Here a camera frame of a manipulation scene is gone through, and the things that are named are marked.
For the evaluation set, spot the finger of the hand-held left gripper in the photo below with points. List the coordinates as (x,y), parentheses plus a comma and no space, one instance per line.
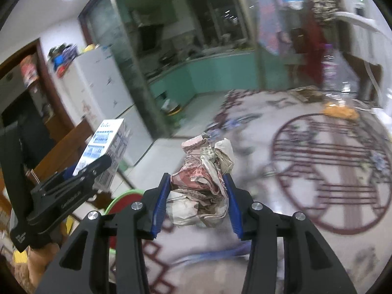
(92,168)

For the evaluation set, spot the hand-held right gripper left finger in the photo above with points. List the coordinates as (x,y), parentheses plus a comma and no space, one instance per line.
(160,208)

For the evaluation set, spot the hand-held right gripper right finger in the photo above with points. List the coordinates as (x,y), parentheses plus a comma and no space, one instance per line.
(234,208)

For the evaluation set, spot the white blue milk carton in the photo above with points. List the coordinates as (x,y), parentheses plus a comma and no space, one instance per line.
(107,141)

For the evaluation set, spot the pink brown wrapper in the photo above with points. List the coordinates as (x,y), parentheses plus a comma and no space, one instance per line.
(199,183)

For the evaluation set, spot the person's left hand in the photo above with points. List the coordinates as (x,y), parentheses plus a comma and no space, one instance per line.
(44,257)

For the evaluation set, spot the white refrigerator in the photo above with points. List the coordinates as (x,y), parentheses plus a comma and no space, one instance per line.
(98,92)

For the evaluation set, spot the green kitchen waste bin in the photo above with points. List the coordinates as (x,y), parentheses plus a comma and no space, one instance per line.
(173,111)

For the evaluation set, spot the pile of folded bags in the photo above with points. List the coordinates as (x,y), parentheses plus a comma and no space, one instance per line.
(62,61)

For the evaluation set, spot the colourful hanging poster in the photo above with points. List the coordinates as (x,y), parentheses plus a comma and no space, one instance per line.
(29,70)

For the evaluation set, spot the yellow container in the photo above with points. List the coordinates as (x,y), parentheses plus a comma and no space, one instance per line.
(90,48)

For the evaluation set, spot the teal kitchen cabinets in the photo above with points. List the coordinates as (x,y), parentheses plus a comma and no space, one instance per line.
(214,73)

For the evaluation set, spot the purple label plastic bottle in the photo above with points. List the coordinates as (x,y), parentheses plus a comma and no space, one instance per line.
(330,67)

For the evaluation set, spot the clear plastic bag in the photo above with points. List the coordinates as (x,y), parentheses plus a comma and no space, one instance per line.
(349,79)

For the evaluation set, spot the red hanging cloth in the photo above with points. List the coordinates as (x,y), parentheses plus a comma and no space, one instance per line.
(315,55)

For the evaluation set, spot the plaid hanging towel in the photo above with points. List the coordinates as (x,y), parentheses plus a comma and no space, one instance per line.
(269,21)

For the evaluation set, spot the kitchen window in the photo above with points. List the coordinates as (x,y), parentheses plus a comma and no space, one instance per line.
(217,18)

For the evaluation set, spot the patterned brown hanging bag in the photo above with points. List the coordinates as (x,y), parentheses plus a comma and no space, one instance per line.
(323,4)

